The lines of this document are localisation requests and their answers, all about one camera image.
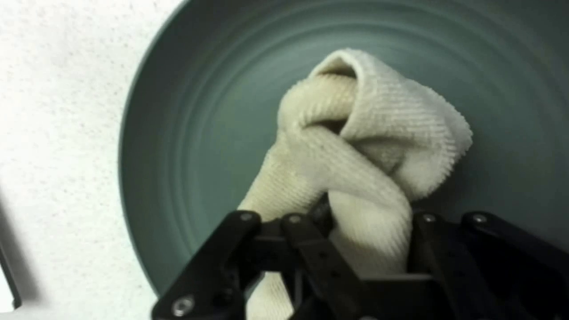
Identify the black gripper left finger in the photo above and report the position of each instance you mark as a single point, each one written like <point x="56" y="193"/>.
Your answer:
<point x="207" y="272"/>

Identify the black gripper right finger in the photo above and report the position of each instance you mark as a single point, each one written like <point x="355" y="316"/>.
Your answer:
<point x="504" y="272"/>

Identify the dark green round plate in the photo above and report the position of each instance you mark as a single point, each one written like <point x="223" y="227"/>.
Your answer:
<point x="207" y="117"/>

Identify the beige cloth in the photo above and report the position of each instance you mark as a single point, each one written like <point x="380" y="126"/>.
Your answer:
<point x="380" y="117"/>

